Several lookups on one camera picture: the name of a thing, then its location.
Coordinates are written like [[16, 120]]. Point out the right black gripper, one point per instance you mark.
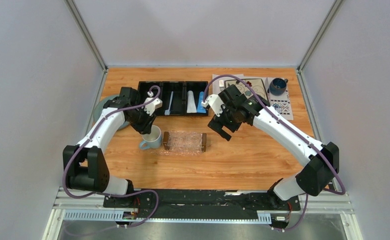
[[217, 128]]

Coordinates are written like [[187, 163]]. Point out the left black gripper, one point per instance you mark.
[[145, 128]]

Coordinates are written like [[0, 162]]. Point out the light blue mug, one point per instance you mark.
[[152, 140]]

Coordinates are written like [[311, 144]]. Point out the grey white toothpaste tube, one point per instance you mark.
[[191, 106]]

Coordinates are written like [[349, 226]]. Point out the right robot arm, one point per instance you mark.
[[320, 161]]

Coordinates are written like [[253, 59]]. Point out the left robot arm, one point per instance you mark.
[[85, 169]]

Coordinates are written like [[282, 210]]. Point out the blue toothpaste tube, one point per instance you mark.
[[200, 108]]

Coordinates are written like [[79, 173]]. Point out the light blue toothbrush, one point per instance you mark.
[[168, 110]]

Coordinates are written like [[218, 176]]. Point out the grey blue round plate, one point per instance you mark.
[[99, 107]]

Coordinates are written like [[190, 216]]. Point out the black compartment organizer box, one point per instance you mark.
[[180, 88]]

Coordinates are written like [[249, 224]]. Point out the square floral plate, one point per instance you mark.
[[256, 84]]

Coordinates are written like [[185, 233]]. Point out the patterned white placemat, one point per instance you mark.
[[281, 103]]

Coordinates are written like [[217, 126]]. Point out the knife beside plate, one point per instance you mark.
[[266, 83]]

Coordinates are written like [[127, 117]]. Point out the dark blue mug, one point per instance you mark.
[[278, 86]]

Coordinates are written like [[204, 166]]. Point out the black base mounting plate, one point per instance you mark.
[[202, 206]]

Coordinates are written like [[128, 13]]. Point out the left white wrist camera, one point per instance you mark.
[[152, 103]]

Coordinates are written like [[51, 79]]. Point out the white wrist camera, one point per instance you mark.
[[152, 103], [215, 103]]

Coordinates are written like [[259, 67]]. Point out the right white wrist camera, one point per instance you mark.
[[215, 103]]

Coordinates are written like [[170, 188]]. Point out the clear glass tray wooden handles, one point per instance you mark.
[[182, 143]]

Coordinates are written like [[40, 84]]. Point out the pink handled fork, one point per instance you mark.
[[221, 85]]

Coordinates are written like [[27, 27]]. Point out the aluminium frame rail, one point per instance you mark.
[[91, 208]]

